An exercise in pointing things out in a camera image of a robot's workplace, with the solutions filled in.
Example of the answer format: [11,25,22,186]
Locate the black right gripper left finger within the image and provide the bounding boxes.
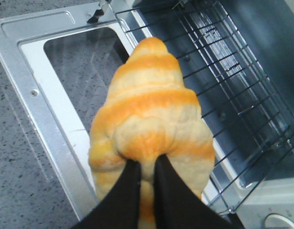
[73,160,141,229]

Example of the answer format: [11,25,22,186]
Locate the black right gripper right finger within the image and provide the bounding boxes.
[154,155,237,229]

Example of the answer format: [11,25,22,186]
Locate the golden croissant bread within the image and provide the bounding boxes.
[89,37,215,229]

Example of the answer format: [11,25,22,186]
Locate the glass oven door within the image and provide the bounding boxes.
[0,0,145,219]

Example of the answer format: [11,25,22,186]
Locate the upper cream oven knob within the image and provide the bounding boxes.
[263,214,294,229]

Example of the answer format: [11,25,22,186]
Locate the cream Toshiba toaster oven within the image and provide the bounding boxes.
[99,0,294,229]

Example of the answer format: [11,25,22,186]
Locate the wire oven rack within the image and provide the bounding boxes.
[112,0,294,218]

